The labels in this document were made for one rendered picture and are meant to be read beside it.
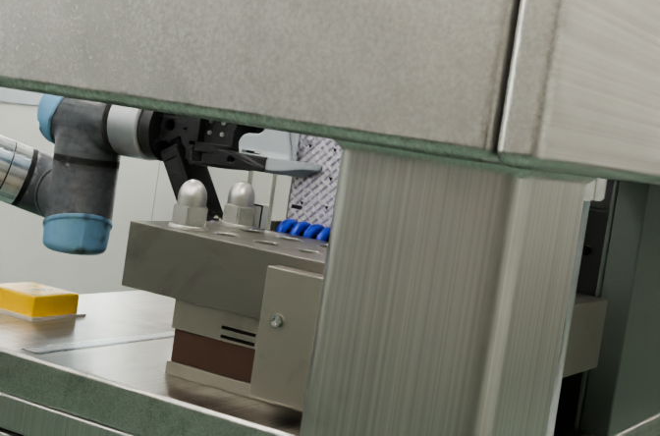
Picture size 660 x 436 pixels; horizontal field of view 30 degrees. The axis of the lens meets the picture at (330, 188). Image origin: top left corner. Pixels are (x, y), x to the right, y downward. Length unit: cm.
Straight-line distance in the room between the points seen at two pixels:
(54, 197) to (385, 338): 108
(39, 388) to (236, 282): 20
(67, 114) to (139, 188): 540
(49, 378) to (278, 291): 23
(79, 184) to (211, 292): 36
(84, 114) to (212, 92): 109
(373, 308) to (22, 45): 12
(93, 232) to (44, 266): 494
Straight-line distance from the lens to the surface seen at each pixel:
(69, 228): 140
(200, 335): 111
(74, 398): 111
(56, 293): 134
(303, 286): 101
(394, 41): 27
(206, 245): 108
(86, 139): 139
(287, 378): 102
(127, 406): 107
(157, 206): 695
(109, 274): 673
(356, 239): 36
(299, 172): 125
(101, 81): 32
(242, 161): 125
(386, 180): 35
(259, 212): 123
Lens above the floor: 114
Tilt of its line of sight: 3 degrees down
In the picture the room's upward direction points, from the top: 9 degrees clockwise
